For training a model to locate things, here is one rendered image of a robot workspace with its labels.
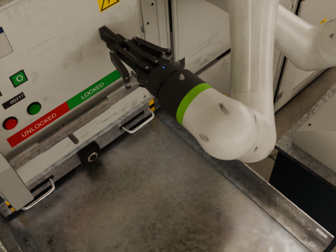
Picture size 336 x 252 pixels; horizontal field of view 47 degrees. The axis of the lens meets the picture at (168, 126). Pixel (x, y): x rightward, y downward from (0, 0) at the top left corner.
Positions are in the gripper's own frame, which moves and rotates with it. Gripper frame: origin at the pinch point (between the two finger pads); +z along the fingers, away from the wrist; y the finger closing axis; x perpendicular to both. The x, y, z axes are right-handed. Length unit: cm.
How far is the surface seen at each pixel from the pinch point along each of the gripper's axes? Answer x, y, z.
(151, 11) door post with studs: -8.0, 19.1, 9.8
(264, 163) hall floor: -123, 70, -8
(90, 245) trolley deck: -38, -29, -18
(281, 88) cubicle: -97, 97, 7
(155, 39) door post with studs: -17.9, 19.7, 9.8
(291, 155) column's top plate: -48, 35, -34
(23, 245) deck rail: -38, -41, -7
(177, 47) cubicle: -24.1, 26.2, 7.8
